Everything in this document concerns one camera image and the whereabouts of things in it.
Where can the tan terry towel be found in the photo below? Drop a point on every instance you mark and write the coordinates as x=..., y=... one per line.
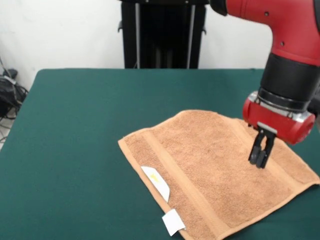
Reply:
x=212, y=175

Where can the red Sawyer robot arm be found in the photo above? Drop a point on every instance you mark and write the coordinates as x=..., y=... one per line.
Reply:
x=292, y=37

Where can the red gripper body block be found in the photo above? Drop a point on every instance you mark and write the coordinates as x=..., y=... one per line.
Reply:
x=282, y=125

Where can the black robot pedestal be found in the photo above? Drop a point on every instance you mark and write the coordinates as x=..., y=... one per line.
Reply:
x=162, y=37

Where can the dark green table cloth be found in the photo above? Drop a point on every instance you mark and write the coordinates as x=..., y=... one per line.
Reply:
x=62, y=150

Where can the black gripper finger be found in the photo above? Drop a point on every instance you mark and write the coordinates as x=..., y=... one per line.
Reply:
x=266, y=155
x=255, y=152

